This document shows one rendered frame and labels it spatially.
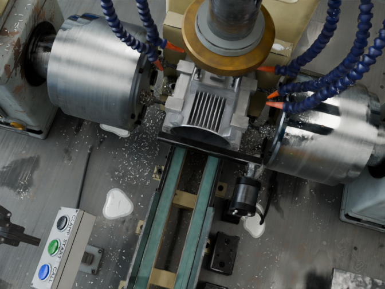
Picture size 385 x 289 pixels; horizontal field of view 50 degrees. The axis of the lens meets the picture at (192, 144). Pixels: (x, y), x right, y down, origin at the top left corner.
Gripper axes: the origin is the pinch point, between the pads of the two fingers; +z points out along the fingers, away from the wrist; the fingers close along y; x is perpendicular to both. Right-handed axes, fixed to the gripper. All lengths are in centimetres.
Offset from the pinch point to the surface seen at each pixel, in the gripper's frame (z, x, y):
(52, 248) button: 7.2, -0.5, -0.2
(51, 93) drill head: -1.0, 8.6, 31.7
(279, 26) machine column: 29, -27, 64
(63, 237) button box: 8.0, -1.6, 2.2
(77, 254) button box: 11.3, -3.5, -0.2
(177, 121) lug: 17.0, -14.5, 32.5
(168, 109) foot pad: 16.7, -10.8, 35.8
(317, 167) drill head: 38, -39, 31
